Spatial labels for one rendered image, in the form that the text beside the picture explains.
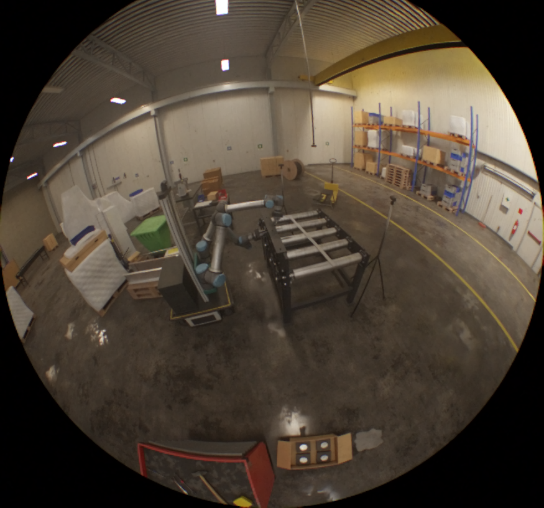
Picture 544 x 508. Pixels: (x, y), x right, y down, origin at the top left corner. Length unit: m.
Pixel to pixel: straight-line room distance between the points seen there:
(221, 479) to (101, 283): 3.56
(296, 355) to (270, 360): 0.31
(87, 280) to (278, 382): 3.50
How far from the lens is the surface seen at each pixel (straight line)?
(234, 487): 1.35
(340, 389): 2.15
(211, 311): 2.26
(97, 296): 3.96
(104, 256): 3.89
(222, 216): 1.64
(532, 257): 9.61
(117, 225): 4.55
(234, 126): 11.78
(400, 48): 7.88
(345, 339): 2.33
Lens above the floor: 2.07
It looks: 32 degrees down
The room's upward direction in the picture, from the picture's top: 6 degrees counter-clockwise
